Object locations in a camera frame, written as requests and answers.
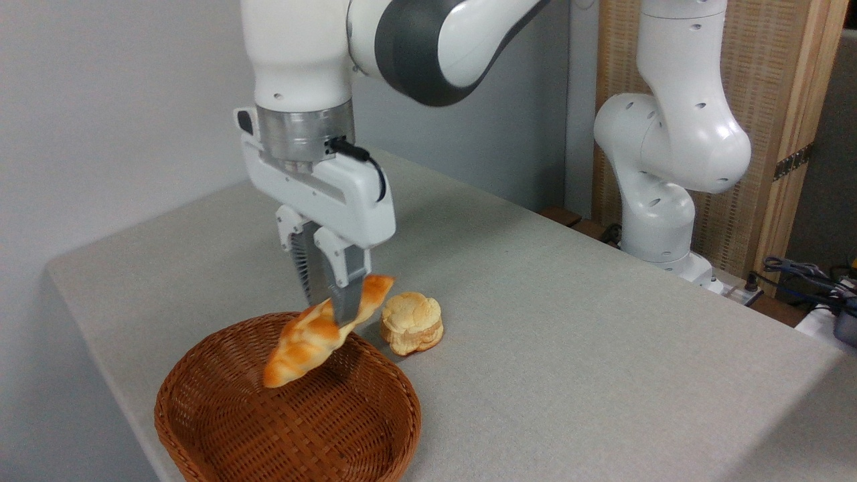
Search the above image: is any brown wicker basket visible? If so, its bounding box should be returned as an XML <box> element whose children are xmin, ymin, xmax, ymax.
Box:
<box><xmin>154</xmin><ymin>312</ymin><xmax>422</xmax><ymax>482</ymax></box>

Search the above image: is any bundle of dark cables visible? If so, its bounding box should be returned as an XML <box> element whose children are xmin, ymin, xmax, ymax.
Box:
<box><xmin>762</xmin><ymin>256</ymin><xmax>857</xmax><ymax>312</ymax></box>

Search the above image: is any round flower-shaped bread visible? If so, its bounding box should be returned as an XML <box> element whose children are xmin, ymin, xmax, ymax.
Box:
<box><xmin>380</xmin><ymin>292</ymin><xmax>445</xmax><ymax>356</ymax></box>

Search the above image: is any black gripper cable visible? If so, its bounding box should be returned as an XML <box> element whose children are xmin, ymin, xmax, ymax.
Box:
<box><xmin>328</xmin><ymin>137</ymin><xmax>388</xmax><ymax>203</ymax></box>

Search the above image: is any rattan wood-framed screen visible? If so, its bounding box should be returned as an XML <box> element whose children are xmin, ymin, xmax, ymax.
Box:
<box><xmin>593</xmin><ymin>0</ymin><xmax>850</xmax><ymax>295</ymax></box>

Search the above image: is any brown wooden platform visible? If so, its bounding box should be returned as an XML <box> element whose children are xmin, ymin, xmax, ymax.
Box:
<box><xmin>539</xmin><ymin>206</ymin><xmax>625</xmax><ymax>250</ymax></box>

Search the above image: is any long braided bread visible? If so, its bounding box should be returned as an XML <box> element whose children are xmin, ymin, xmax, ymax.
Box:
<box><xmin>262</xmin><ymin>274</ymin><xmax>396</xmax><ymax>389</ymax></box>

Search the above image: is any white box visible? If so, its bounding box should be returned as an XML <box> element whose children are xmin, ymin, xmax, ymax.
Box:
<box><xmin>795</xmin><ymin>305</ymin><xmax>857</xmax><ymax>352</ymax></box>

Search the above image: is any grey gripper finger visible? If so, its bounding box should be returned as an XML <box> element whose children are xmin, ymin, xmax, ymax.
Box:
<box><xmin>313</xmin><ymin>226</ymin><xmax>372</xmax><ymax>327</ymax></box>
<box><xmin>276</xmin><ymin>206</ymin><xmax>329</xmax><ymax>309</ymax></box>

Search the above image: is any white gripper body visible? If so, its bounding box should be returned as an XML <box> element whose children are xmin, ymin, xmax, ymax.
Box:
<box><xmin>234</xmin><ymin>107</ymin><xmax>397</xmax><ymax>250</ymax></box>

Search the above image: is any metal screen hinge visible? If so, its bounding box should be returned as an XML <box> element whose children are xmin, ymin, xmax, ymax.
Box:
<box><xmin>773</xmin><ymin>143</ymin><xmax>815</xmax><ymax>182</ymax></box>

